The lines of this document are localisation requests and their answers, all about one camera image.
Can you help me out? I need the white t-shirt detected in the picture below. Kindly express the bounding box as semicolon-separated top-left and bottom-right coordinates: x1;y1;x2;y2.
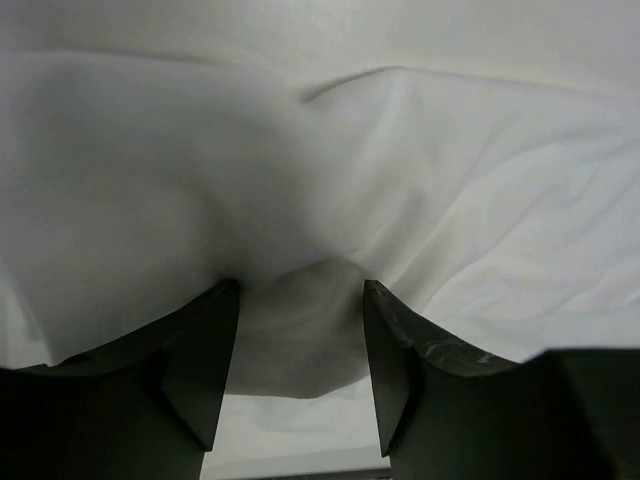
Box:
1;1;639;479

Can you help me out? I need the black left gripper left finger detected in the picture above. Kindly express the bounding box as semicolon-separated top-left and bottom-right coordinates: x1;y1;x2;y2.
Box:
1;280;239;479

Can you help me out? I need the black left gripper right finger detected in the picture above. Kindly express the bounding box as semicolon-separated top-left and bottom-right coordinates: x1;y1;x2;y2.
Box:
363;280;639;479

